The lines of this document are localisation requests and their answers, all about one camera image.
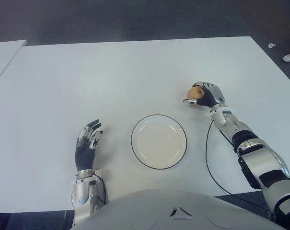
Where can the yellow red apple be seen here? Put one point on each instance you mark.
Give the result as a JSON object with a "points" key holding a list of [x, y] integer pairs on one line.
{"points": [[194, 93]]}

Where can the white plate with black rim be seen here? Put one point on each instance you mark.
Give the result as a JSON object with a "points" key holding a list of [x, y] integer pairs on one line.
{"points": [[159, 142]]}

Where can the neighbouring white table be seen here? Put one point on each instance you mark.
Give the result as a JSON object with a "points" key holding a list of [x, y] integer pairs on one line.
{"points": [[3, 57]]}

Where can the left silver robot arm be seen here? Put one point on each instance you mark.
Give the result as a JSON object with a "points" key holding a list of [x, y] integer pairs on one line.
{"points": [[81, 191]]}

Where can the grey robot torso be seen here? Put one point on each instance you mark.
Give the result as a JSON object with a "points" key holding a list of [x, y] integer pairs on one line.
{"points": [[173, 210]]}

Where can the small white object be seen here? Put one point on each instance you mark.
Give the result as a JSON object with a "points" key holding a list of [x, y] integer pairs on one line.
{"points": [[271, 45]]}

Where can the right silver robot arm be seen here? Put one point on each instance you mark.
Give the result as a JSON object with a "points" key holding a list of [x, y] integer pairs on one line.
{"points": [[262, 160]]}

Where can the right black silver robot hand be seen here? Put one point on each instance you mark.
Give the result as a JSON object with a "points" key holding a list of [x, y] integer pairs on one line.
{"points": [[214, 95]]}

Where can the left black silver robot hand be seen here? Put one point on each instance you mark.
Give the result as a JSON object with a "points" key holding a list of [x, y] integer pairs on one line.
{"points": [[84, 155]]}

